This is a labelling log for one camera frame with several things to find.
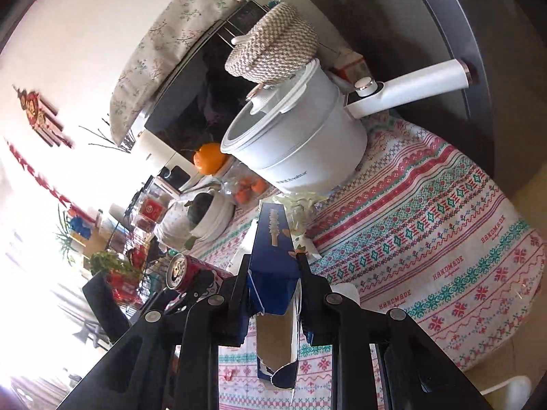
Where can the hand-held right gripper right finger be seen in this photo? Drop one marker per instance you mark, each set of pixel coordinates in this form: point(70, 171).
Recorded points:
point(324, 320)

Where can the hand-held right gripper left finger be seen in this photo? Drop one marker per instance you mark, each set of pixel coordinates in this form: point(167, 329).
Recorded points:
point(201, 333)

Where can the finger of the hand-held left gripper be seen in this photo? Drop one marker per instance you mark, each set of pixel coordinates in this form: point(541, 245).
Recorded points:
point(104, 303)
point(201, 284)

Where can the red soda can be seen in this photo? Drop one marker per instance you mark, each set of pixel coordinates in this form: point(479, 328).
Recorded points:
point(179, 271)

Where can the torn blue carton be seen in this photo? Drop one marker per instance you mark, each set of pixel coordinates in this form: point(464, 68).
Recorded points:
point(273, 264)

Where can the white square plastic bin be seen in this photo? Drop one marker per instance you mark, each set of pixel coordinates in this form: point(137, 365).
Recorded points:
point(513, 386)

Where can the red tomatoes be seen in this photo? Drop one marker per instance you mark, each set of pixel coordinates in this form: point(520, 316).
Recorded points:
point(122, 284)

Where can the crumpled white tissue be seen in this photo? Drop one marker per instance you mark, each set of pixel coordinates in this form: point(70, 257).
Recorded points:
point(346, 292)

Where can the green leafy herbs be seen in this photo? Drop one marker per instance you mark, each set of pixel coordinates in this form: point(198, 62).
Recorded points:
point(113, 262)

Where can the white bowl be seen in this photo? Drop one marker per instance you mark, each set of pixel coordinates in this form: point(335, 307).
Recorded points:
point(216, 222)

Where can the white dotted cloth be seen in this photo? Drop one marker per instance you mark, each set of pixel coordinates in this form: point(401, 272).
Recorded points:
point(173, 222)

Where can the green squash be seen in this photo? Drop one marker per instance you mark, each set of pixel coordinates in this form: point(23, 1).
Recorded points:
point(200, 207)

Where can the green potted plant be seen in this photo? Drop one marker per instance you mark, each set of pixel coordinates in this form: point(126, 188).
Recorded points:
point(66, 235)

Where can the red-filled jar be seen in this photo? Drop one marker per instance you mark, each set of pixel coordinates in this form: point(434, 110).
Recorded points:
point(151, 209)

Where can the glass jar of small oranges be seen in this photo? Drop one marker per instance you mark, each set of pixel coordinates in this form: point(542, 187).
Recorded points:
point(248, 186)

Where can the crumpled cream paper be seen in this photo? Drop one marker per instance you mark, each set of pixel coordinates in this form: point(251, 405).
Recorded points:
point(301, 209)

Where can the large orange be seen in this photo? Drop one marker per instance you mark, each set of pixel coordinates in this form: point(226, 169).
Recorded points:
point(209, 159)

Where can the white countertop appliance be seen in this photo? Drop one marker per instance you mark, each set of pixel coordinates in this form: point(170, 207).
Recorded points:
point(164, 158)

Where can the striped patterned tablecloth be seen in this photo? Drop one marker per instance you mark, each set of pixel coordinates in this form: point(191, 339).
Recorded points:
point(427, 230)

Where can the bare twigs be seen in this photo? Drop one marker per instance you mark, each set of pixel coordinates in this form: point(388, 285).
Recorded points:
point(100, 136)

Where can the white electric pot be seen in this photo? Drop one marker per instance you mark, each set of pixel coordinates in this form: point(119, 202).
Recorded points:
point(307, 145)

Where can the black microwave oven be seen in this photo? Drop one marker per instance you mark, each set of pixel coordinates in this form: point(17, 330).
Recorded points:
point(201, 89)

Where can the woven lidded basket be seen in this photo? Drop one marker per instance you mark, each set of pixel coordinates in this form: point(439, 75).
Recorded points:
point(273, 45)

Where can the small red box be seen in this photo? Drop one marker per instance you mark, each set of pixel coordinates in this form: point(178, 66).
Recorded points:
point(352, 66)

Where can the floral microwave cover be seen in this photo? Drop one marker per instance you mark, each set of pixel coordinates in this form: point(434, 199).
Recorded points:
point(171, 30)

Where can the grey refrigerator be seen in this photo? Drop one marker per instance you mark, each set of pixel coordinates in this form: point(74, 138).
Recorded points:
point(427, 17)

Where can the red wall ornament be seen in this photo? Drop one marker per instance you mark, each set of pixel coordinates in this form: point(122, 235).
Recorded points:
point(40, 113)

